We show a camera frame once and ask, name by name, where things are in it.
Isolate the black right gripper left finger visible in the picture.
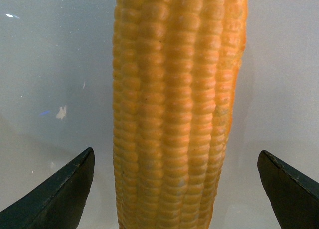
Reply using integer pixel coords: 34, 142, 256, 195
0, 147, 95, 229

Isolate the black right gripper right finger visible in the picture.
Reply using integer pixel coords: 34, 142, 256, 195
257, 150, 319, 229

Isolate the yellow corn cob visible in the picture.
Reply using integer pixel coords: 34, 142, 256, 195
113, 0, 248, 229

